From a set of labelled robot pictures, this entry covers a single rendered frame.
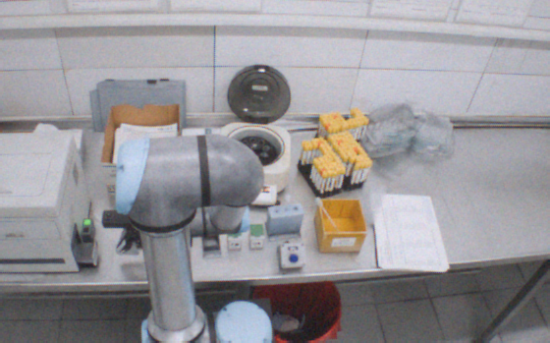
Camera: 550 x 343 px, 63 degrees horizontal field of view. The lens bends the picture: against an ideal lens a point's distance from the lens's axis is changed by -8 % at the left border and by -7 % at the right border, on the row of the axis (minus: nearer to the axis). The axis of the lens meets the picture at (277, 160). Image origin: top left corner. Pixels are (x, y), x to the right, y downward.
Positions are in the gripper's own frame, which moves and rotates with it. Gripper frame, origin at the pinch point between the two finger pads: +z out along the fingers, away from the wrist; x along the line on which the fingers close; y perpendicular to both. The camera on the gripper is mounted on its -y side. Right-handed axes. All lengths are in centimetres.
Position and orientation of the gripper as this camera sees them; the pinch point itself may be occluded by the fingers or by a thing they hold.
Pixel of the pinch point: (117, 250)
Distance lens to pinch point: 143.9
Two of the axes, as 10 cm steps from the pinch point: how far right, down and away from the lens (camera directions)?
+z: -5.7, 6.3, 5.3
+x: -1.3, -7.0, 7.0
